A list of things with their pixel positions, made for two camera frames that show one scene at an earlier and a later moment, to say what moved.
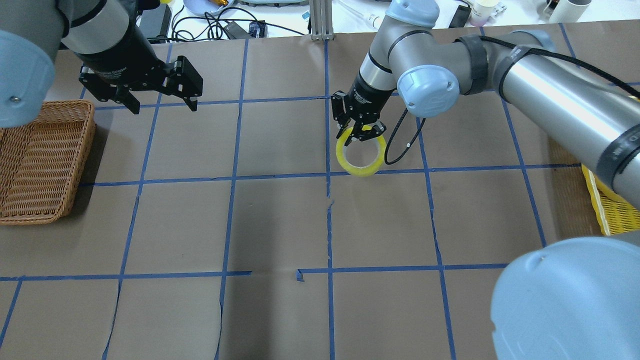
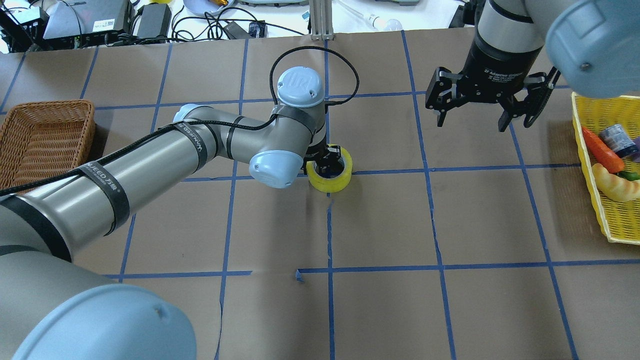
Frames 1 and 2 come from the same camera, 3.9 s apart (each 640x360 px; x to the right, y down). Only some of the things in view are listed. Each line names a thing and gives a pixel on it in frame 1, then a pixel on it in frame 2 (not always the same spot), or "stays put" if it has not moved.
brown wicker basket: (41, 164) stays put
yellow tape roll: (360, 172) -> (334, 185)
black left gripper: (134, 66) -> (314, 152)
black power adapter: (235, 32) stays put
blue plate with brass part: (205, 7) stays put
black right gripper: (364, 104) -> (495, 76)
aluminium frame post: (321, 20) stays put
